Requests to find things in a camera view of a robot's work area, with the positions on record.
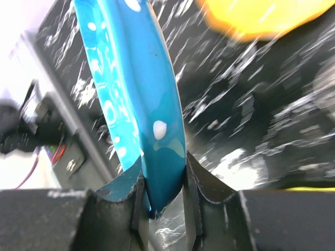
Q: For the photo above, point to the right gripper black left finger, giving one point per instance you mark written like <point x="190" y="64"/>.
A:
<point x="112" y="218"/>

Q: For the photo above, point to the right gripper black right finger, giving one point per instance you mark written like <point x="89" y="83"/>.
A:
<point x="220" y="218"/>

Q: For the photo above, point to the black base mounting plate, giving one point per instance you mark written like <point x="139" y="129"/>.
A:
<point x="33" y="124"/>

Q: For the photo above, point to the orange polka dot plate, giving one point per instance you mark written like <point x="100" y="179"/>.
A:
<point x="245" y="21"/>

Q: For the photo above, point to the blue polka dot plate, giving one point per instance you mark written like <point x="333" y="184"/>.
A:
<point x="135" y="84"/>

